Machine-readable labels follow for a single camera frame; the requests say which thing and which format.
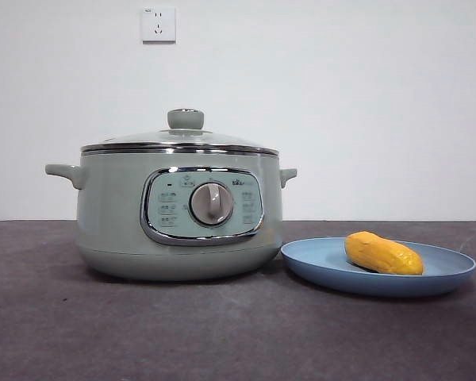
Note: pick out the light blue round plate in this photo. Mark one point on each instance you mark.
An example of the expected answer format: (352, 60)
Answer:
(321, 266)

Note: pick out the yellow corn cob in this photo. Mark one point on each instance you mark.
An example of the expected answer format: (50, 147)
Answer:
(382, 254)

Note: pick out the white wall power socket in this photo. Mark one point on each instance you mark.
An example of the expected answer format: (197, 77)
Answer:
(158, 24)

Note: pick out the sage green electric steamer pot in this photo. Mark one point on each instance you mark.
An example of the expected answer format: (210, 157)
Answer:
(111, 222)

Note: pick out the glass lid with green knob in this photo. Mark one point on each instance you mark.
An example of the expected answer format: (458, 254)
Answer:
(184, 119)

